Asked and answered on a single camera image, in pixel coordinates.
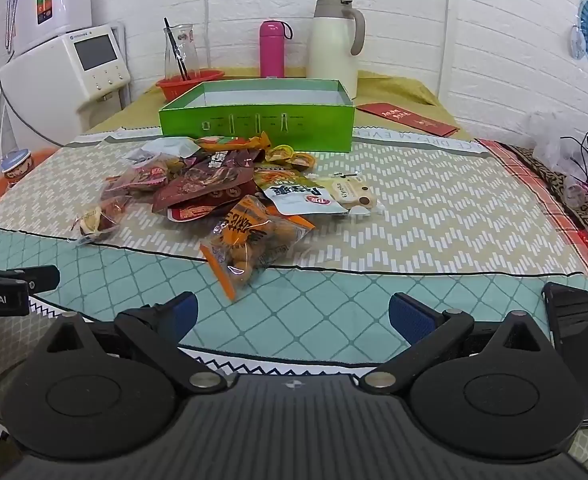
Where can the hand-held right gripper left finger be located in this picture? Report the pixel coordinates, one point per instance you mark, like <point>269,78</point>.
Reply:
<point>184,310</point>

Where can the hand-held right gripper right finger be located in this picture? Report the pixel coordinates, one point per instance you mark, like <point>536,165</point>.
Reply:
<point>409,317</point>

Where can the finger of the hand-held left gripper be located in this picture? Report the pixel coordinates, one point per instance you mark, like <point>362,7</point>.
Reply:
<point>39,280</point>

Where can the red nut snack packet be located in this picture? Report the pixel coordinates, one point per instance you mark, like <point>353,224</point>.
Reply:
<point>194,185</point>

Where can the cream snack packet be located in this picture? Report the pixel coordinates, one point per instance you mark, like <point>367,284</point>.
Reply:
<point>356,191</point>

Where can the clear sausage packet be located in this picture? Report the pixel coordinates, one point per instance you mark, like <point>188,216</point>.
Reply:
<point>139,177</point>

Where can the brown snack packet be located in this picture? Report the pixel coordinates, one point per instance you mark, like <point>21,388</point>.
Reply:
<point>234,159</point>

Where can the white pillow snack packet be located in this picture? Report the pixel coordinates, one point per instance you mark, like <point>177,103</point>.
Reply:
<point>166,147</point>

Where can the small yellow snack packet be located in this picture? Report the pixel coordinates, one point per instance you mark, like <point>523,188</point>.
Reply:
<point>301,161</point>
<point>279,152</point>

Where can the green cardboard box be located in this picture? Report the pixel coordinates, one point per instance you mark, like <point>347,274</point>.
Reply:
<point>254,122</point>

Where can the orange packet of round snacks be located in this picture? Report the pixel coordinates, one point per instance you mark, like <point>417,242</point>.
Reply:
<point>254,247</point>

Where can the clear red snack packet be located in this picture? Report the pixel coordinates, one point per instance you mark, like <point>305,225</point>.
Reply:
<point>101,220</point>

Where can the printed paper cup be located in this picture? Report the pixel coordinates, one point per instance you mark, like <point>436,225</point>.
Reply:
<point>18,167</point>

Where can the flat red snack packet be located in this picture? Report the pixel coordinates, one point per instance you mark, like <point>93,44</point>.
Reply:
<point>194,214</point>

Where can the patterned tablecloth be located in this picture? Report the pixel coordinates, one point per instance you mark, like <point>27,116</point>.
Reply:
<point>424,220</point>

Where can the white black-print snack packet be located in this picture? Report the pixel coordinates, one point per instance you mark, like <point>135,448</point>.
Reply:
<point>299,199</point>

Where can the black smartphone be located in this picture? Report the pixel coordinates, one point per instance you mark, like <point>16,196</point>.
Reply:
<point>574,340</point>

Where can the long orange snack packet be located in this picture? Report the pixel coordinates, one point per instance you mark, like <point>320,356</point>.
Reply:
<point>234,141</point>

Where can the white dispenser with screen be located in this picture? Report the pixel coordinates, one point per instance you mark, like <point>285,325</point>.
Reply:
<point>49,90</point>

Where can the red plaid cloth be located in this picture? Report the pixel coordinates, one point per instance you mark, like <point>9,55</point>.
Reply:
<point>556,210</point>

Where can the leopard print cloth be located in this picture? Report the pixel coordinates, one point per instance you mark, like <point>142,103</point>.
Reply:
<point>549,175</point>

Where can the red envelope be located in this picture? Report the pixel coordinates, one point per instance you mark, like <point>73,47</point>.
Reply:
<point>409,117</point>

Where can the red plastic basket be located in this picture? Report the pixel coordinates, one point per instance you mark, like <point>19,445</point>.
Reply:
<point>174,89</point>

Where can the clear plastic bag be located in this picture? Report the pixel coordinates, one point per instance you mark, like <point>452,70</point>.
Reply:
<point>554,145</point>

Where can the yellow cloth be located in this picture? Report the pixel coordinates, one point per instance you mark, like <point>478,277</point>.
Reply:
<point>399,87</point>

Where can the clear glass carafe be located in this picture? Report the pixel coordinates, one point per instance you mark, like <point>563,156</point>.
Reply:
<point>186,52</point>

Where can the black chopstick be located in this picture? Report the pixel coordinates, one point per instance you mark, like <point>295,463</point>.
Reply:
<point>176,50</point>

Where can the pink insulated bottle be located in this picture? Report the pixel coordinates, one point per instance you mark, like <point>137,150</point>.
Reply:
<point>271,52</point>

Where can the cream thermal jug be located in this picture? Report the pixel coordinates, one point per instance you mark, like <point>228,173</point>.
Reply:
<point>331,55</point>

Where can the white wall pipe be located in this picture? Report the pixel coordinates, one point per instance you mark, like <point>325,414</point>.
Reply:
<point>206,10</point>
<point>446,20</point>

